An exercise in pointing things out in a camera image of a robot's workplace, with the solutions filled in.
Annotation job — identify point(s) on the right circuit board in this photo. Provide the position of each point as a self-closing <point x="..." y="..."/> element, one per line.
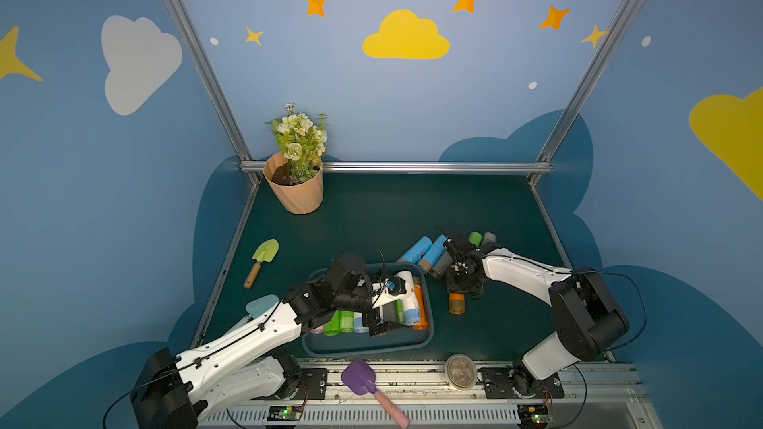
<point x="534" y="417"/>

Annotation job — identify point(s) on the circuit board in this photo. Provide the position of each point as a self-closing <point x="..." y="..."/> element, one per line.
<point x="291" y="414"/>
<point x="534" y="417"/>

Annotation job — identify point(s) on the dark grey trash bag roll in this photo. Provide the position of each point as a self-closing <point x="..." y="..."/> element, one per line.
<point x="389" y="313"/>

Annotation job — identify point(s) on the light blue toy shovel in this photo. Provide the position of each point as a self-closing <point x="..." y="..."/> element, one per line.
<point x="256" y="309"/>

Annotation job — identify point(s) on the round clear lid dish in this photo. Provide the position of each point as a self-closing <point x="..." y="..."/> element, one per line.
<point x="461" y="372"/>

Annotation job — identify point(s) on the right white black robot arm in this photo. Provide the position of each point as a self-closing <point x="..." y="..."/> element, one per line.
<point x="587" y="317"/>

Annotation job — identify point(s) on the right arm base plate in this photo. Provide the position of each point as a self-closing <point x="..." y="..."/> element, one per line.
<point x="509" y="383"/>

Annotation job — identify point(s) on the aluminium frame rail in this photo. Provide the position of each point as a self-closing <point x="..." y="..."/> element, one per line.
<point x="438" y="168"/>

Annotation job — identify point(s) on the green trowel wooden handle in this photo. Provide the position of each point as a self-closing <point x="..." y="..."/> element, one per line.
<point x="266" y="252"/>

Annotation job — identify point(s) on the white roll blue end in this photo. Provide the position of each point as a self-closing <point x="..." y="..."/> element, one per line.
<point x="411" y="310"/>

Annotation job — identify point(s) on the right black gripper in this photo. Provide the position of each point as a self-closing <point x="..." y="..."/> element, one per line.
<point x="464" y="280"/>

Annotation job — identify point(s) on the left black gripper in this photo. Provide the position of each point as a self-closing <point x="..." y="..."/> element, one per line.
<point x="378" y="316"/>

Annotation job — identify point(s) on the orange trash bag roll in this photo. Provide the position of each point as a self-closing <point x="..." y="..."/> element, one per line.
<point x="422" y="324"/>
<point x="457" y="304"/>

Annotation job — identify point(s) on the beige flower pot with plant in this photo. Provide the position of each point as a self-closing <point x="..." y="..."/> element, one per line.
<point x="295" y="172"/>

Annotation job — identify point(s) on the left circuit board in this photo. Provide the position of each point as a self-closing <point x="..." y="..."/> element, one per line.
<point x="291" y="414"/>

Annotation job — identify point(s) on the white blue trash bag roll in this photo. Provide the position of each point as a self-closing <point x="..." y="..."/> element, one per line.
<point x="359" y="324"/>

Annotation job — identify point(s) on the teal plastic storage box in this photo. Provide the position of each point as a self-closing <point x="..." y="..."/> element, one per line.
<point x="357" y="345"/>

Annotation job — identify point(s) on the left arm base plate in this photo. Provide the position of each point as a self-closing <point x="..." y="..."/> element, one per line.
<point x="306" y="383"/>

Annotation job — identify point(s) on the green trash bag roll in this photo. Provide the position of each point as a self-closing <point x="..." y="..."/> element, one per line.
<point x="334" y="326"/>

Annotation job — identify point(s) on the purple toy shovel pink handle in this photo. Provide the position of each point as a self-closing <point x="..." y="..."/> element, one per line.
<point x="361" y="379"/>

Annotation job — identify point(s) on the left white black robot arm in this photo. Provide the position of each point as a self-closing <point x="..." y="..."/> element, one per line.
<point x="175" y="391"/>

